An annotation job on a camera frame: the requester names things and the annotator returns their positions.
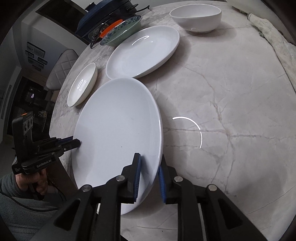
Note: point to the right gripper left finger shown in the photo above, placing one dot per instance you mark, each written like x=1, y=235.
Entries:
x=93, y=213

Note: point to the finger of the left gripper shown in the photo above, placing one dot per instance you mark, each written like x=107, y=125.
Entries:
x=66, y=144

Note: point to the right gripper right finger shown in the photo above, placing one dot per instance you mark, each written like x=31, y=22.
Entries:
x=204, y=213

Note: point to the large white plate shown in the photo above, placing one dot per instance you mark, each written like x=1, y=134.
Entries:
x=121, y=118
x=143, y=52

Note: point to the green blue floral bowl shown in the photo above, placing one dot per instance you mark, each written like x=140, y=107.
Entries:
x=122, y=31

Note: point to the orange plastic bowl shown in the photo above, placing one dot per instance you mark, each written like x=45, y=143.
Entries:
x=109, y=28

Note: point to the grey sleeve left forearm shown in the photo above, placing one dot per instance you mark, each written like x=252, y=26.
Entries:
x=26, y=212

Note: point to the person's left hand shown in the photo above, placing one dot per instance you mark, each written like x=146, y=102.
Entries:
x=39, y=178

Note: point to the small white shallow bowl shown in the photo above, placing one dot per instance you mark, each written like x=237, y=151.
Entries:
x=82, y=85

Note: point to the grey quilted chair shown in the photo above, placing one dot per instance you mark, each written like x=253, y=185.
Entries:
x=61, y=69

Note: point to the dark blue electric cooker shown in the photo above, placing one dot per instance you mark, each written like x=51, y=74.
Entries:
x=102, y=12

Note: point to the white cloth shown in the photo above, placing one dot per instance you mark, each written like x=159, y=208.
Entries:
x=273, y=29

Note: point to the deep white bowl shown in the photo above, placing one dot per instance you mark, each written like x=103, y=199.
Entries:
x=197, y=18

